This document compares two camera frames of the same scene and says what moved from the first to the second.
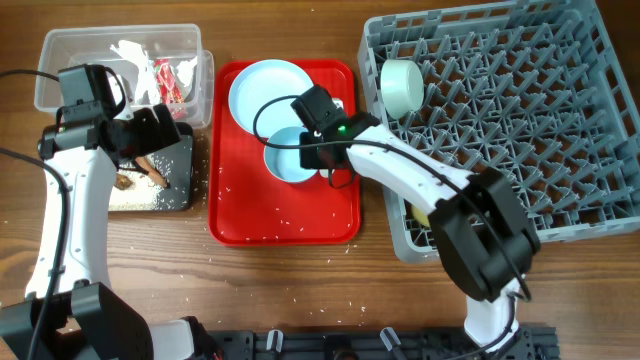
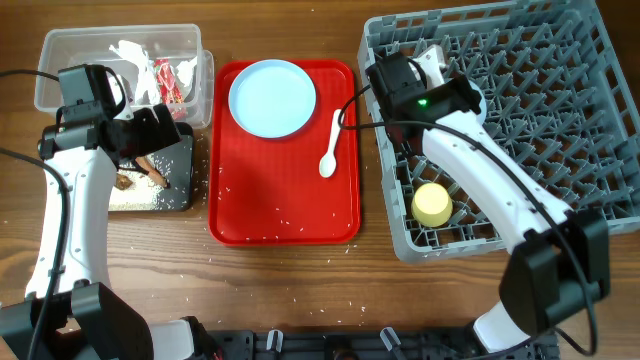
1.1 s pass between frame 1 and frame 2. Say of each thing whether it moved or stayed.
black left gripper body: stayed
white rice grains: stayed
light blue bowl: moved
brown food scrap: stayed
